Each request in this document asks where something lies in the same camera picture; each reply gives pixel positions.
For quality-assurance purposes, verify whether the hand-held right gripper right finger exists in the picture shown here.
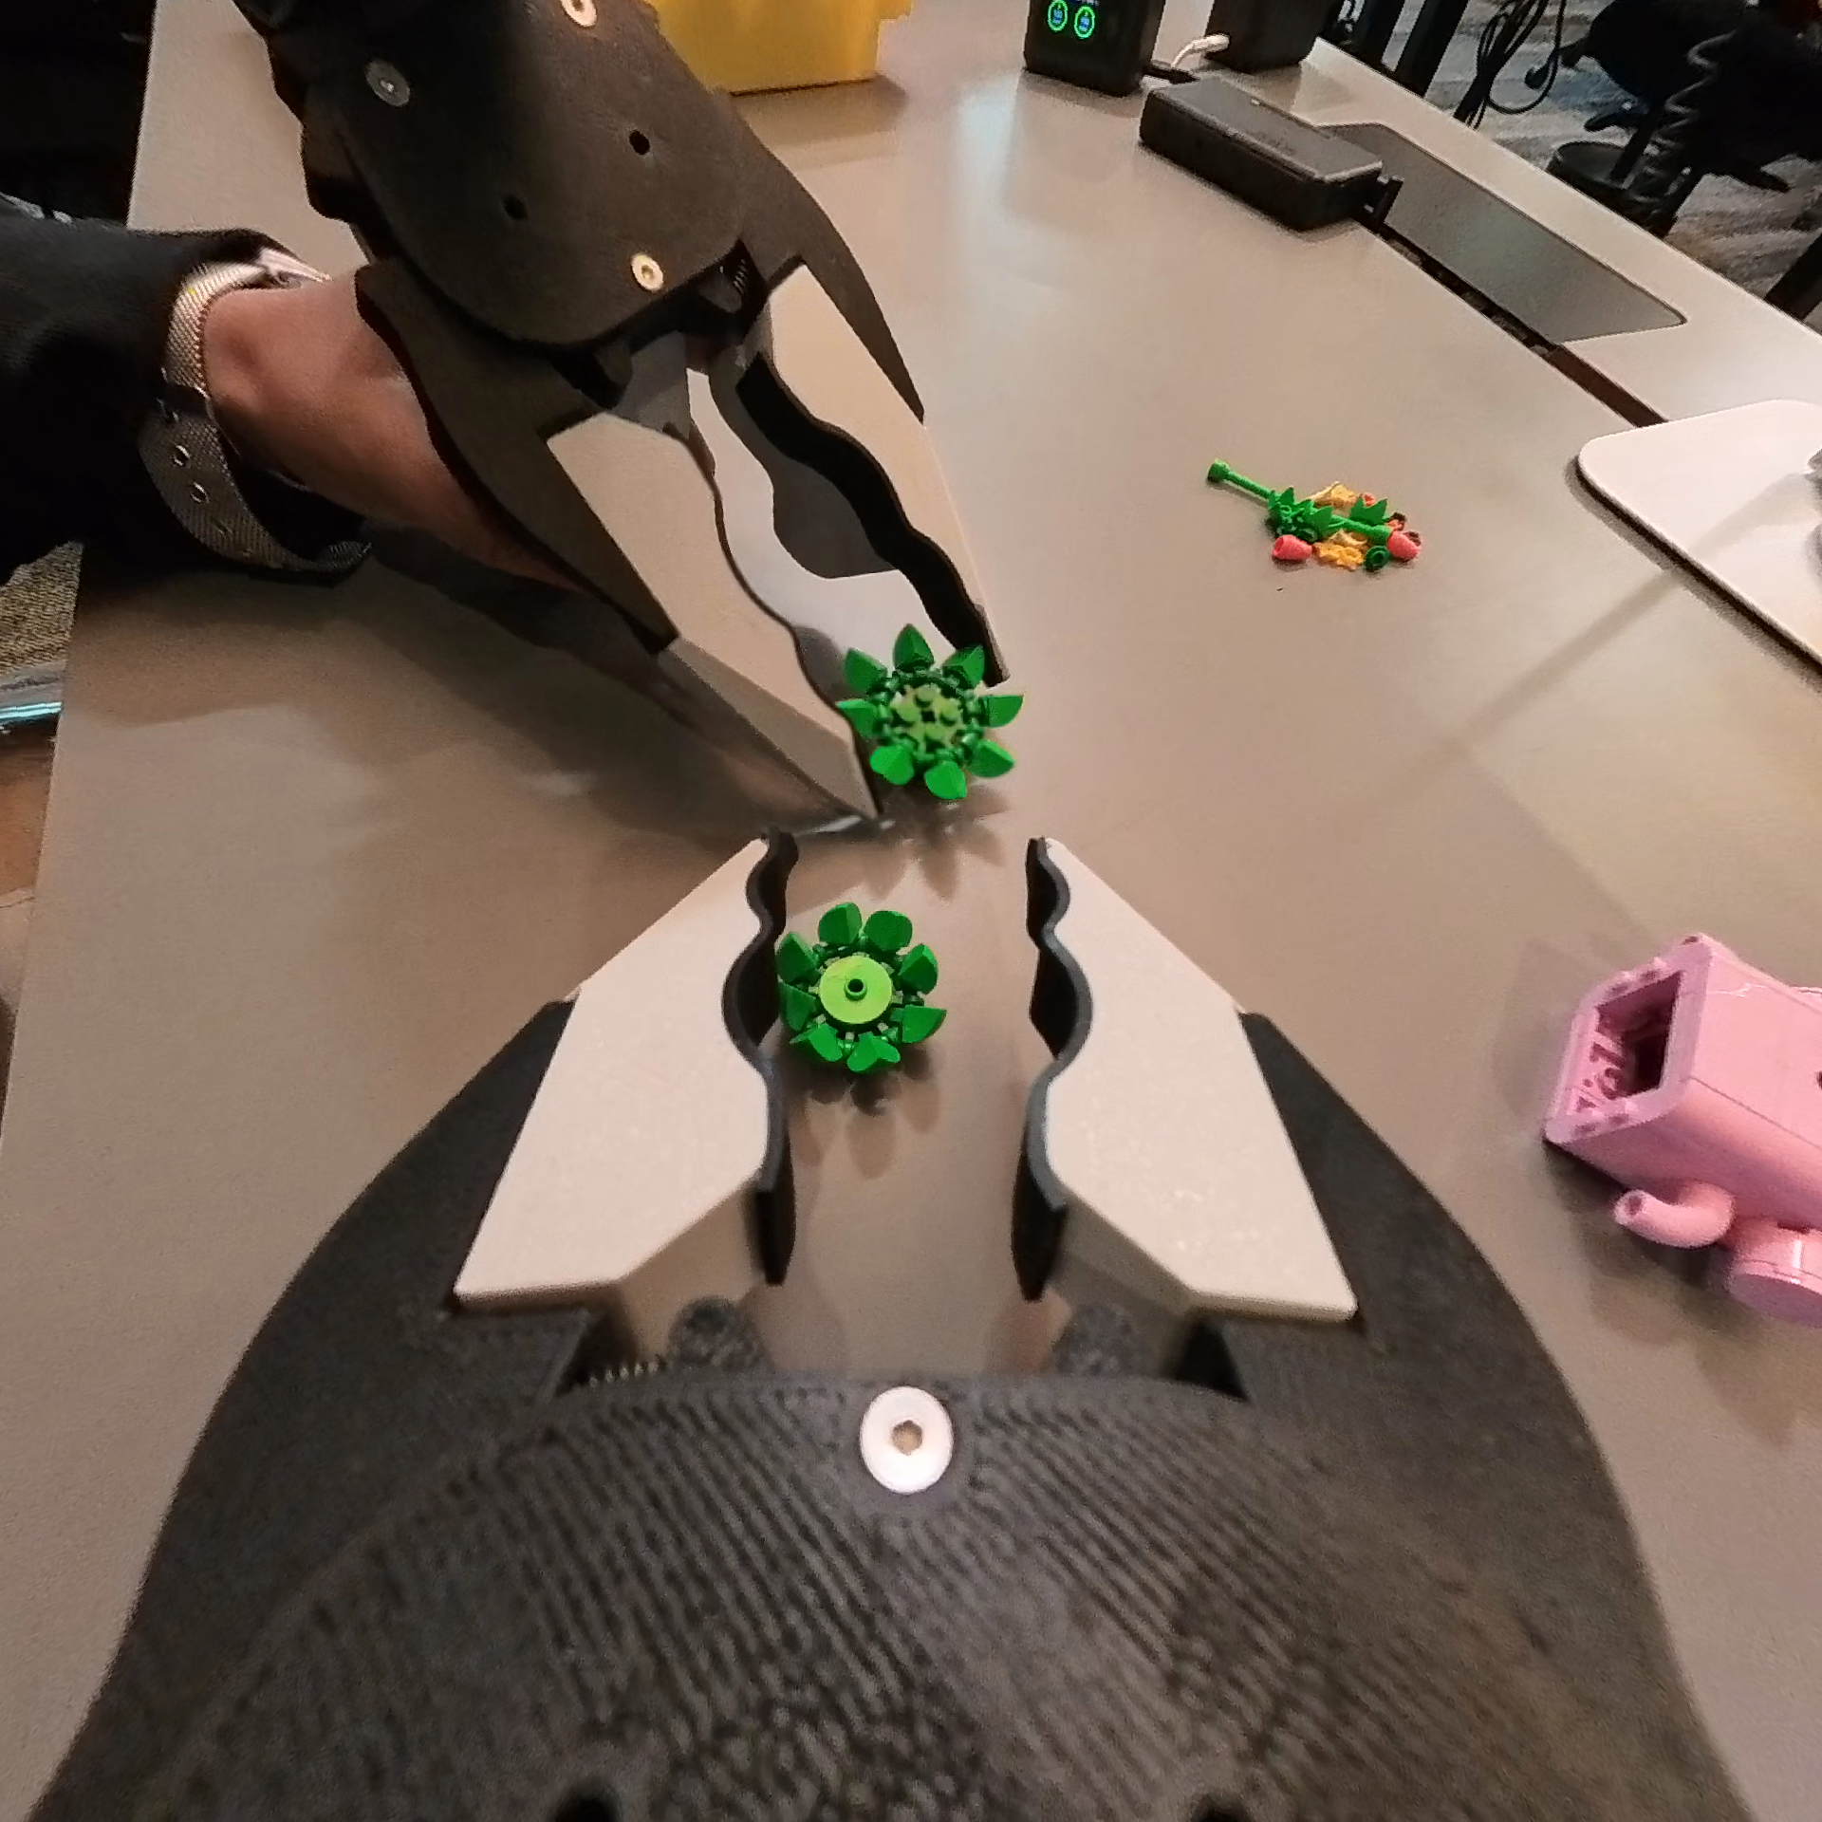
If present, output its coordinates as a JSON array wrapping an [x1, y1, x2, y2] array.
[[1013, 836, 1358, 1325]]

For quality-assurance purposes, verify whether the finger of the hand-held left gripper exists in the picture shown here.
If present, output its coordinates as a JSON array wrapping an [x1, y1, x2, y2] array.
[[543, 373, 886, 830], [706, 257, 1010, 688]]

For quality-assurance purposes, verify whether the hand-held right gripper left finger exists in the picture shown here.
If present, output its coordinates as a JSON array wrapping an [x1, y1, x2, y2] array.
[[453, 834, 802, 1318]]

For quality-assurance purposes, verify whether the large green brick leaf rosette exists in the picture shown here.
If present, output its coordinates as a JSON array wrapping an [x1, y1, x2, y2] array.
[[835, 623, 1028, 803]]

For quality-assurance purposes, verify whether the small green brick leaf rosette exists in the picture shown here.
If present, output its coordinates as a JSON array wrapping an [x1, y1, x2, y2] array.
[[772, 905, 950, 1073]]

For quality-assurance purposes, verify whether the person's left hand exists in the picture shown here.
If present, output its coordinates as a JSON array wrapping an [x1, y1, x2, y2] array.
[[205, 272, 600, 587]]

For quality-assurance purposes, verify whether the yellow plastic bin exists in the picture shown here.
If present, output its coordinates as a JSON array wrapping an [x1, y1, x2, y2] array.
[[647, 0, 912, 95]]

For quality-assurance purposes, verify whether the pile of small flower bricks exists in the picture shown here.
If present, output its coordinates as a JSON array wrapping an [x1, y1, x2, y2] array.
[[1264, 481, 1425, 574]]

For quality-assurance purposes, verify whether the grey wrist watch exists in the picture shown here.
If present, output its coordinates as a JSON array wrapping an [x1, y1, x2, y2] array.
[[142, 253, 374, 574]]

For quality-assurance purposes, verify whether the black device with green display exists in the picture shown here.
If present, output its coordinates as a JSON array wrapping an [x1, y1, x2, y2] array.
[[1021, 0, 1166, 100]]

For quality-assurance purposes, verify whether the black power brick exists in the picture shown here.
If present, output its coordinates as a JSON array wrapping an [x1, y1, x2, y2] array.
[[1138, 79, 1390, 233]]

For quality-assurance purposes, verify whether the pink toy brick pot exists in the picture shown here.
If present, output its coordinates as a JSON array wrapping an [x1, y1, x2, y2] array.
[[1545, 932, 1822, 1329]]

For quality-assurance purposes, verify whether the small black box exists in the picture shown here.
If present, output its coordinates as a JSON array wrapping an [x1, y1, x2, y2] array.
[[1205, 0, 1340, 74]]

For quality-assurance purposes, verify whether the white book stand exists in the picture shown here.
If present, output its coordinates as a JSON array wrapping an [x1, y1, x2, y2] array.
[[1577, 400, 1822, 671]]

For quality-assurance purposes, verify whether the black office chair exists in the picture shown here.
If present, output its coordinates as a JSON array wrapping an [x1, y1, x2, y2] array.
[[1545, 0, 1822, 237]]

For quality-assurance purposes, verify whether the grey desk cable flap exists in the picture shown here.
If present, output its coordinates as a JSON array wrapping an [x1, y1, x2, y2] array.
[[1322, 121, 1687, 343]]

